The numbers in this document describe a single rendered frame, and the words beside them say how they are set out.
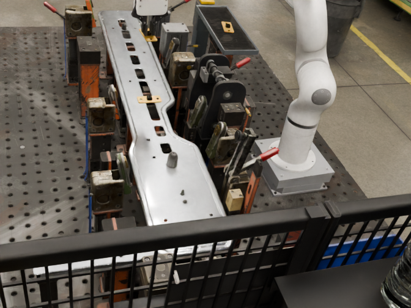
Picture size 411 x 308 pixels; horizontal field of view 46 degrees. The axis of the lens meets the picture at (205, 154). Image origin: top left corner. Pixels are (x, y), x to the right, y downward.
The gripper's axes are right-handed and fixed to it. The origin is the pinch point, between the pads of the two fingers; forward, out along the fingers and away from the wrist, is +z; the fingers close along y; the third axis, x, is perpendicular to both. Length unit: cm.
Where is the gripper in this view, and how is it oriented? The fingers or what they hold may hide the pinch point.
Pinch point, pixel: (148, 28)
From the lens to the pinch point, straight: 162.4
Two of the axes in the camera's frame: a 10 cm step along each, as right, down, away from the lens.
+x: 4.0, 6.4, -6.6
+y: -9.0, 1.5, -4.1
